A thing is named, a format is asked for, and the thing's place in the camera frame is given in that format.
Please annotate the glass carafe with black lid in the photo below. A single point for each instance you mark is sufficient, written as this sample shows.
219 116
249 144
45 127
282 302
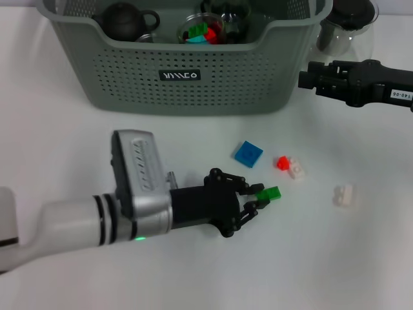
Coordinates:
342 35

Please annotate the teal square building block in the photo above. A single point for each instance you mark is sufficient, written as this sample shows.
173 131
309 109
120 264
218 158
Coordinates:
196 40

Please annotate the white building block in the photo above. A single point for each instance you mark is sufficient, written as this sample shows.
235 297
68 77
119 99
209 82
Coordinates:
343 196
297 170

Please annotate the dark clay teapot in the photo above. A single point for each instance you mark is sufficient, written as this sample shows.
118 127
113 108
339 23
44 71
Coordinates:
124 21

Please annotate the bright red sloped block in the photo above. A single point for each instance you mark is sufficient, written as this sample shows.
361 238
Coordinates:
211 34

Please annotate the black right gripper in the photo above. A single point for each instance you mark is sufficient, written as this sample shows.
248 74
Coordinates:
371 82

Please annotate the grey perforated storage bin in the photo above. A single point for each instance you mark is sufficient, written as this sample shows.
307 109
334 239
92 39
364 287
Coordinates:
209 90

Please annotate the small red building block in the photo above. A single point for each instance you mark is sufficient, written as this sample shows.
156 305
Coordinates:
283 163

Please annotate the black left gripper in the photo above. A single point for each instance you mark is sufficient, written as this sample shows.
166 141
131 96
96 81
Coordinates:
206 206

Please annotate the green building block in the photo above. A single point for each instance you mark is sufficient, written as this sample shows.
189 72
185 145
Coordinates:
269 193
197 30

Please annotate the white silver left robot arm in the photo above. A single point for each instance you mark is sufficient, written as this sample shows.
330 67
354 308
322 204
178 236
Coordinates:
71 219

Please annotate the blue square building block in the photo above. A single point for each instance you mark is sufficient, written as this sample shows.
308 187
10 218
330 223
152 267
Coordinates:
248 154

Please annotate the glass teacup with black base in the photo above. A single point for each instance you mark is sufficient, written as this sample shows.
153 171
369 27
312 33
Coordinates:
146 38
180 30
237 19

